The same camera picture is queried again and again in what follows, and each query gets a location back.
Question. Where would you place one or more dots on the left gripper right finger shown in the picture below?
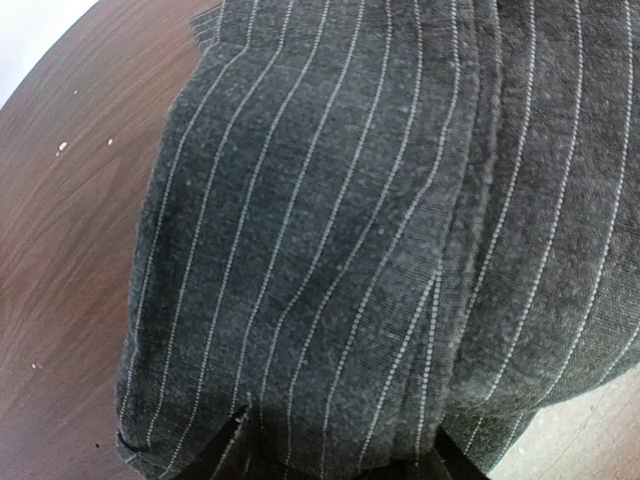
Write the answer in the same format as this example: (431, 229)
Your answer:
(446, 461)

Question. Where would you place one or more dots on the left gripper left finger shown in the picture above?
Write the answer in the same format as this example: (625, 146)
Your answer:
(234, 451)

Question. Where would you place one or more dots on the dark pinstriped long sleeve shirt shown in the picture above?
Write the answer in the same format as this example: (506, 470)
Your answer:
(373, 220)

